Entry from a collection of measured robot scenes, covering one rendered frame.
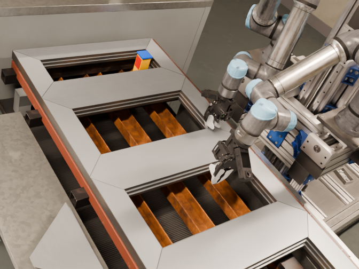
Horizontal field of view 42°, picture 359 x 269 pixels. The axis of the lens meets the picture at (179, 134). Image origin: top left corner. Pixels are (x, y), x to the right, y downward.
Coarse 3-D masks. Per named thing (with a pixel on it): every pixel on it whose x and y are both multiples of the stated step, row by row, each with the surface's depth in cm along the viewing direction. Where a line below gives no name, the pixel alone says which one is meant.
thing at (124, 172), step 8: (112, 152) 179; (120, 152) 180; (112, 160) 176; (120, 160) 177; (112, 168) 173; (120, 168) 174; (128, 168) 175; (120, 176) 171; (128, 176) 172; (136, 176) 173; (128, 184) 169; (136, 184) 170
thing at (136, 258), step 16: (16, 64) 206; (48, 64) 210; (64, 64) 214; (80, 64) 220; (160, 96) 216; (176, 96) 222; (48, 112) 186; (80, 112) 193; (96, 112) 197; (192, 112) 217; (64, 144) 180; (176, 176) 181; (192, 176) 187; (96, 192) 165; (128, 192) 169; (144, 192) 174; (256, 192) 192; (112, 224) 159; (128, 240) 152; (304, 240) 177; (272, 256) 167; (320, 256) 173
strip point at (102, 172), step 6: (102, 156) 175; (102, 162) 173; (96, 168) 170; (102, 168) 171; (108, 168) 172; (96, 174) 168; (102, 174) 169; (108, 174) 170; (102, 180) 167; (108, 180) 168; (114, 180) 169; (120, 186) 167
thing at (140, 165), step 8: (128, 152) 181; (136, 152) 182; (128, 160) 178; (136, 160) 179; (144, 160) 181; (136, 168) 176; (144, 168) 177; (152, 168) 179; (144, 176) 174; (152, 176) 176
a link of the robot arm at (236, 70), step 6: (234, 60) 184; (240, 60) 185; (228, 66) 185; (234, 66) 182; (240, 66) 182; (246, 66) 183; (228, 72) 184; (234, 72) 182; (240, 72) 182; (246, 72) 185; (228, 78) 185; (234, 78) 184; (240, 78) 184; (222, 84) 188; (228, 84) 186; (234, 84) 186; (234, 90) 188
